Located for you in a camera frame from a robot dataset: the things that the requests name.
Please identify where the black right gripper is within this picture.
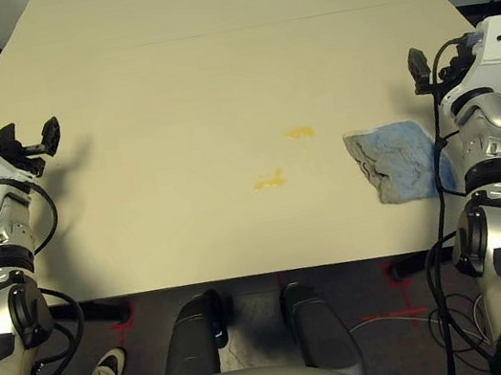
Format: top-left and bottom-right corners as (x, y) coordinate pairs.
(404, 37), (476, 98)

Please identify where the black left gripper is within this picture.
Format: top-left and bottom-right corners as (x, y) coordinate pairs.
(0, 115), (69, 185)

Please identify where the blue grey rag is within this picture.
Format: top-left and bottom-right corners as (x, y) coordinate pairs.
(340, 112), (461, 212)

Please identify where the small round yellow spill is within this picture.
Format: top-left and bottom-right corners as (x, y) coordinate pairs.
(282, 122), (318, 143)

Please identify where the long yellow spill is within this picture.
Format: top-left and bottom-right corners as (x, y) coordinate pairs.
(250, 166), (289, 193)

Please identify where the bystander white brown shoe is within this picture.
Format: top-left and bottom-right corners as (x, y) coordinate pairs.
(82, 345), (131, 375)

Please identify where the dark left robot leg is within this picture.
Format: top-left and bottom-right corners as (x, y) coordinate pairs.
(148, 287), (239, 375)

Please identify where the dark robot leg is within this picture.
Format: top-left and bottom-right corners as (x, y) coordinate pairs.
(148, 287), (239, 375)
(275, 271), (370, 375)

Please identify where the dark right robot leg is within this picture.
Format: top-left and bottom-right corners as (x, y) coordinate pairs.
(275, 271), (370, 375)

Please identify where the white floor cable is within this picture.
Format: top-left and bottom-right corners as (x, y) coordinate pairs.
(345, 291), (501, 375)

